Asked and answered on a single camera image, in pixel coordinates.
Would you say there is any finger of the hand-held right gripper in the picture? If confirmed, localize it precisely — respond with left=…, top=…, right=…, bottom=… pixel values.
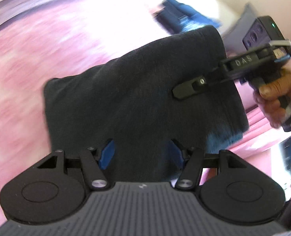
left=172, top=66, right=226, bottom=101

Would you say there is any black garment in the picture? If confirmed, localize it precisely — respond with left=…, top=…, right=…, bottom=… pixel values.
left=43, top=25, right=250, bottom=185

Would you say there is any grey striped quilt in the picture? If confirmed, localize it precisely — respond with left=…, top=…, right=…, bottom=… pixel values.
left=0, top=0, right=87, bottom=33

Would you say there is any pink curtain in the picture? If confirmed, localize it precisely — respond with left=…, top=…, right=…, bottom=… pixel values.
left=244, top=107, right=287, bottom=153

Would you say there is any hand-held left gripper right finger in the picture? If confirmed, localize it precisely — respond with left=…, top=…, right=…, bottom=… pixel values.
left=168, top=139, right=250, bottom=191

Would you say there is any bright blue garment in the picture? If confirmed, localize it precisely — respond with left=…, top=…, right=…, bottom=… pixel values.
left=151, top=0, right=223, bottom=36

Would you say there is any pink floral bedsheet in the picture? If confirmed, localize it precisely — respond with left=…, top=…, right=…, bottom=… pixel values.
left=0, top=0, right=284, bottom=227

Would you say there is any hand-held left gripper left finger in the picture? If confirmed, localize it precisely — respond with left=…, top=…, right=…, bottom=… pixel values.
left=37, top=139, right=116, bottom=191

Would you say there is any person's right hand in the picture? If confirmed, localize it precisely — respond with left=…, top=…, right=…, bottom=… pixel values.
left=253, top=68, right=291, bottom=129

